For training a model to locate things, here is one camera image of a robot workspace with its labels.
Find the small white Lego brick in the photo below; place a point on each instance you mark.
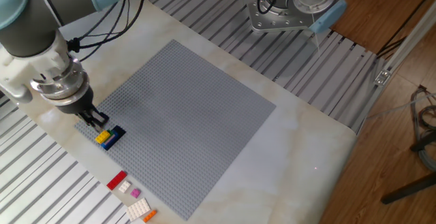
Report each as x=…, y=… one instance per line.
x=124, y=186

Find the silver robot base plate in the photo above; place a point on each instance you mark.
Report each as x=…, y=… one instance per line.
x=269, y=19

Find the orange Lego brick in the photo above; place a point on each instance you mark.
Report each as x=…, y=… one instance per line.
x=150, y=216

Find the black stand leg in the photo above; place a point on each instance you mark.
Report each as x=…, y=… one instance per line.
x=408, y=188

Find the black Lego plate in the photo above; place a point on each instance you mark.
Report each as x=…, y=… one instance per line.
x=120, y=131

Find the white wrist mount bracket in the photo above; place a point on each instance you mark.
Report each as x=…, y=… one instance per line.
x=30, y=67

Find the yellow Lego brick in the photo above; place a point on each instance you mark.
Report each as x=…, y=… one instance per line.
x=102, y=137

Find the large white Lego plate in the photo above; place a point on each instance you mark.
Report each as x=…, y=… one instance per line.
x=138, y=209

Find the glossy marble pattern mat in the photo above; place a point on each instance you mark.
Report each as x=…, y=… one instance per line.
x=289, y=169

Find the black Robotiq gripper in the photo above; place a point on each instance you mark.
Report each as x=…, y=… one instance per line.
x=76, y=105

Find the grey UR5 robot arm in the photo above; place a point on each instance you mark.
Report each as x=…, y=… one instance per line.
x=27, y=36

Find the grey Lego baseplate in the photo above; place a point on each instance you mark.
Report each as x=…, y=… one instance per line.
x=194, y=128

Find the red Lego brick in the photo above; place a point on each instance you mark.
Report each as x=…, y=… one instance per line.
x=116, y=180

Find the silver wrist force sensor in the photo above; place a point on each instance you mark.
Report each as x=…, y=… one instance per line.
x=61, y=84

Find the small magenta Lego brick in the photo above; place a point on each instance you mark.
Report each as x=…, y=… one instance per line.
x=135, y=193

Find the aluminium frame bar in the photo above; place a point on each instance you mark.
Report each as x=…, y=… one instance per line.
x=408, y=40

